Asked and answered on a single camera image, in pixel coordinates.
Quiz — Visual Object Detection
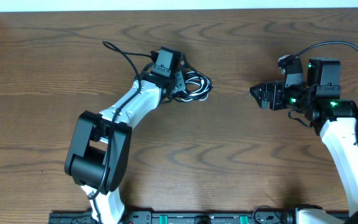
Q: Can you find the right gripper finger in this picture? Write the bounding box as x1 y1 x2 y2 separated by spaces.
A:
249 82 271 95
252 91 269 109

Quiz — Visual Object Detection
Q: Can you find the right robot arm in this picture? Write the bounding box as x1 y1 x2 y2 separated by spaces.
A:
249 55 358 223

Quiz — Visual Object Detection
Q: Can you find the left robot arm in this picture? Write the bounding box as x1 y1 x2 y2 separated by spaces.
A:
64 47 188 223

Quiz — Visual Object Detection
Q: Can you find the black USB cable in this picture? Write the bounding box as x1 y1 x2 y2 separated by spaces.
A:
165 60 214 103

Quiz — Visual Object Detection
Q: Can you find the white USB cable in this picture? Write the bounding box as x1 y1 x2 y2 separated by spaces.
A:
174 72 211 102

